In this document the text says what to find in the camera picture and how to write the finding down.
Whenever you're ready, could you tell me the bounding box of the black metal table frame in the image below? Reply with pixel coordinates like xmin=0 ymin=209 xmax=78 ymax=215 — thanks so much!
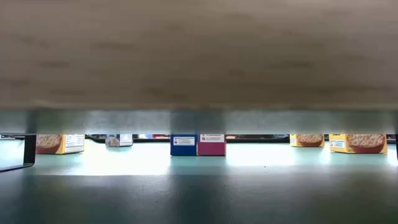
xmin=85 ymin=136 xmax=330 ymax=144

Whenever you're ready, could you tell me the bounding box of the blue cereal box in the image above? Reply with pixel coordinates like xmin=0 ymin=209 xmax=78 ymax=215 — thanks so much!
xmin=170 ymin=134 xmax=198 ymax=157
xmin=104 ymin=134 xmax=134 ymax=147

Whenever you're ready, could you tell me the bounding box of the wooden shelf with black frame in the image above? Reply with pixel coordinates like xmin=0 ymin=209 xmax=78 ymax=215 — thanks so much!
xmin=0 ymin=0 xmax=398 ymax=173

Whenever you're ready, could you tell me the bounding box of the green table mat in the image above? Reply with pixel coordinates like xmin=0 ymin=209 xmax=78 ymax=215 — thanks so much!
xmin=0 ymin=138 xmax=398 ymax=224

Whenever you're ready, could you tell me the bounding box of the pink cereal box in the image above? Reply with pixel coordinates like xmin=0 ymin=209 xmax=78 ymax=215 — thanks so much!
xmin=197 ymin=134 xmax=227 ymax=157

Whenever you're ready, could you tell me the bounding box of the yellow cereal box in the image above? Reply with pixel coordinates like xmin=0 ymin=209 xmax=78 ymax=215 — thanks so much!
xmin=289 ymin=134 xmax=325 ymax=148
xmin=328 ymin=134 xmax=388 ymax=154
xmin=35 ymin=134 xmax=85 ymax=155

